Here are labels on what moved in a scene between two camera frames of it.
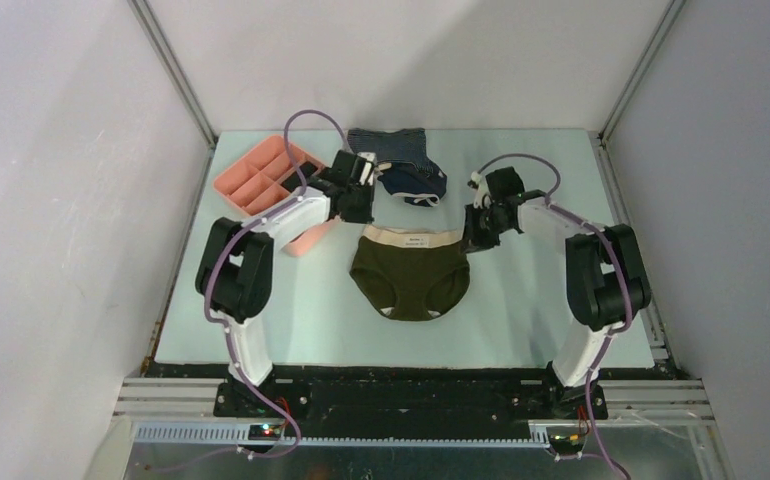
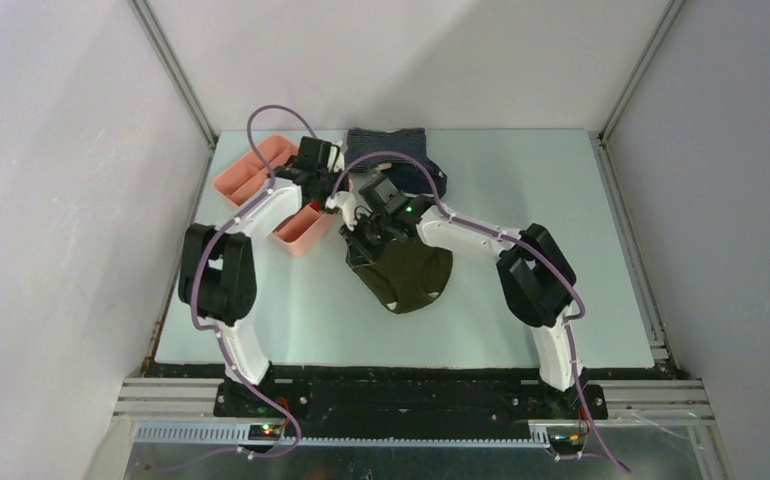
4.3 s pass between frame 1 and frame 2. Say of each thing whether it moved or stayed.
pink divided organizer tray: stayed
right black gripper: moved
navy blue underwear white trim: stayed
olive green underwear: moved
